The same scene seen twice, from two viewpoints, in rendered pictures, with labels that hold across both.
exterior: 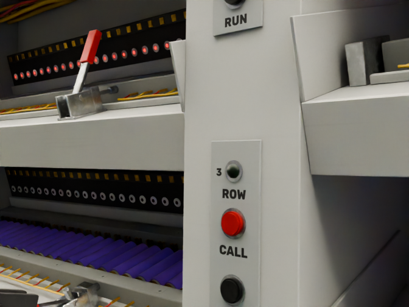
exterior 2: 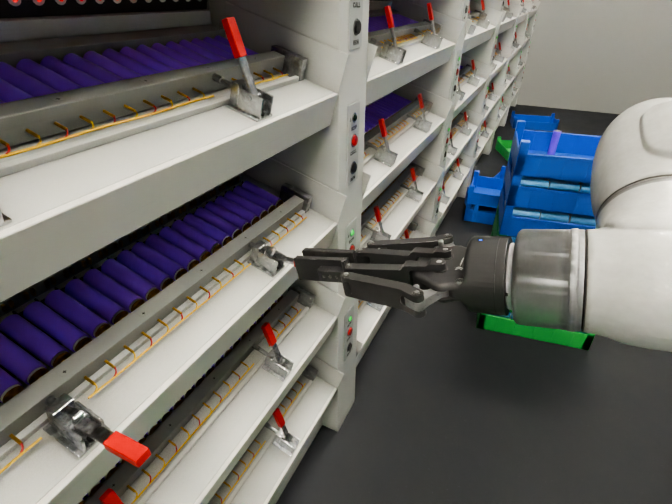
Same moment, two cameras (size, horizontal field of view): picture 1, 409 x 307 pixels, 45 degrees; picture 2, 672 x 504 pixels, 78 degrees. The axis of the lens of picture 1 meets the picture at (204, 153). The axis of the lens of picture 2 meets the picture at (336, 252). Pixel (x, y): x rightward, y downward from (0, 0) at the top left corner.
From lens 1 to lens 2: 0.77 m
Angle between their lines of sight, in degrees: 103
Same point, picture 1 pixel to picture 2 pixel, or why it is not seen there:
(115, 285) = (263, 231)
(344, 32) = not seen: hidden behind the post
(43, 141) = (249, 147)
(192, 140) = (341, 108)
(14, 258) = (150, 316)
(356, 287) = not seen: hidden behind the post
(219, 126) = (349, 97)
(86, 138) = (287, 128)
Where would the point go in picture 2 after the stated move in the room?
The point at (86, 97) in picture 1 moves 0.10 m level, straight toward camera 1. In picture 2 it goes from (255, 93) to (340, 84)
